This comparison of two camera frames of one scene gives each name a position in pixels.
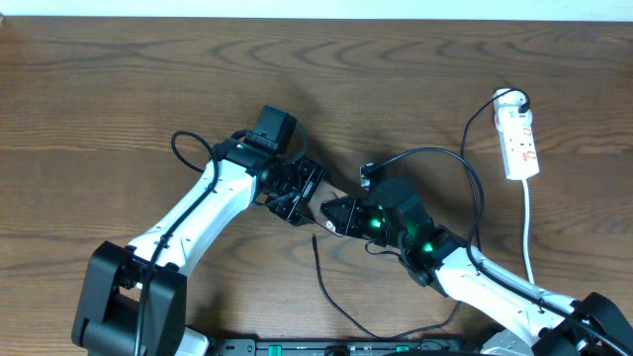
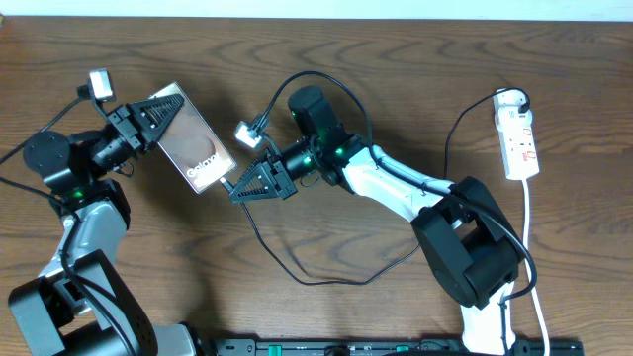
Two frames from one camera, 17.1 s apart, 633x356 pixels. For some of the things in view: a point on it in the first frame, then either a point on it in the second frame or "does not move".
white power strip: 516,138 does not move
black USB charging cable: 474,241 -> 399,259
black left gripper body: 296,186 -> 119,144
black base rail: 252,347 does not move
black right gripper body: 363,222 -> 298,160
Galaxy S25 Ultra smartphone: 322,193 -> 193,146
